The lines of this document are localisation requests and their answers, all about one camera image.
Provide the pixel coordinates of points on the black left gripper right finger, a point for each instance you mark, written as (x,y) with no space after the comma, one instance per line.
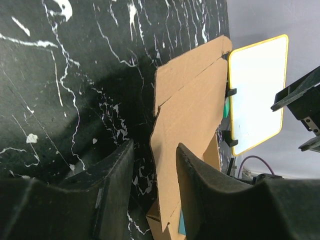
(216,206)

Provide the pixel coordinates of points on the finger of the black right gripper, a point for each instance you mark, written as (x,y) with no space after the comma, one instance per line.
(311,145)
(302,98)

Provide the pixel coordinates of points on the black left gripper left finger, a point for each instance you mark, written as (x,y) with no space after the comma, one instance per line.
(91,205)

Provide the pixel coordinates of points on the blue slotted plastic block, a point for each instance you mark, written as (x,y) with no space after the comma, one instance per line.
(181,226)

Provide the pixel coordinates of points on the cardboard box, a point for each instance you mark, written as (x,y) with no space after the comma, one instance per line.
(189,98)

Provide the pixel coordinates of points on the white board with yellow rim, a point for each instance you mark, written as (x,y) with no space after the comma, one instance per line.
(256,73)

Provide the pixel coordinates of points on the green eraser block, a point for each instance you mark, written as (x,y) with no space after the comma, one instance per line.
(226,108)

